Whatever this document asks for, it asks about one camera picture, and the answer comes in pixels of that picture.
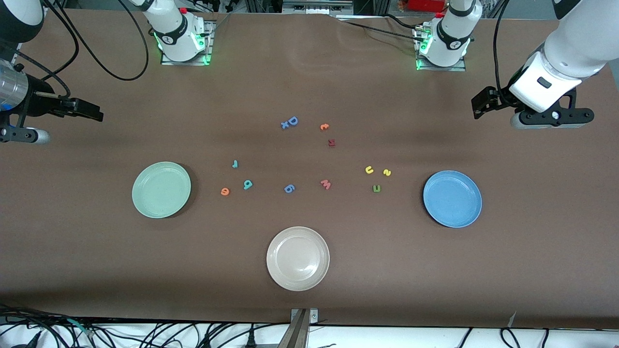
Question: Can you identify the silver aluminium frame rail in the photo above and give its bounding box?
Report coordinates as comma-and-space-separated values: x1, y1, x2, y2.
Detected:
282, 0, 354, 15

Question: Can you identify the red box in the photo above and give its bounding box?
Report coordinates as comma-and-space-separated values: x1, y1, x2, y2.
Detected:
408, 0, 448, 13

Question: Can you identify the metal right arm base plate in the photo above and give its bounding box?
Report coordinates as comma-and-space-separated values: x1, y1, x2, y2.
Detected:
161, 19, 214, 66

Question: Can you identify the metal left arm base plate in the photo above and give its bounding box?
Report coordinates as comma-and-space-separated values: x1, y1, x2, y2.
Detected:
416, 24, 467, 72

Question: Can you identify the blue plate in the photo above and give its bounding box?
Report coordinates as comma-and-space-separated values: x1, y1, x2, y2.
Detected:
423, 170, 483, 229

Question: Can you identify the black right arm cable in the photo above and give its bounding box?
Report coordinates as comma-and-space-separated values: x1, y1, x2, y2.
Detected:
0, 0, 149, 99

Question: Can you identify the light green plate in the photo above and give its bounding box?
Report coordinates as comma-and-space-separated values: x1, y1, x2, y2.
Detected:
132, 161, 192, 219

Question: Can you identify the small silver mounting bracket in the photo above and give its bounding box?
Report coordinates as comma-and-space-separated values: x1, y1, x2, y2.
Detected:
290, 308, 319, 324

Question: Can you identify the brown table cover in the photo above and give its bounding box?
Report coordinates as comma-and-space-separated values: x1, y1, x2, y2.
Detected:
0, 7, 619, 332

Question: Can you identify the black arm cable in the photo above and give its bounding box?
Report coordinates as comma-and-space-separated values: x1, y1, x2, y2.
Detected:
0, 0, 149, 99
492, 0, 514, 106

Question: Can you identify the beige plate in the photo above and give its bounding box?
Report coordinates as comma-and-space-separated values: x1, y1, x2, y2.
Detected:
266, 226, 330, 291

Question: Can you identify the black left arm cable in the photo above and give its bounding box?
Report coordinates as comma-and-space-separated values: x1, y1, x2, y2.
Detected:
492, 0, 514, 106

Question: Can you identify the teal floor cable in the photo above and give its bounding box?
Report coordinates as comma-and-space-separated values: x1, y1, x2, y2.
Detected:
67, 318, 96, 338

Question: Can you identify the black cable on table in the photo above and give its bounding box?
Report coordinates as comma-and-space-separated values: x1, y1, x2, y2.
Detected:
382, 14, 426, 32
343, 19, 419, 42

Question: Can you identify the aluminium profile beam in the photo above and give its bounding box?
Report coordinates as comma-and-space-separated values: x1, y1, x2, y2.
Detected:
278, 309, 310, 348

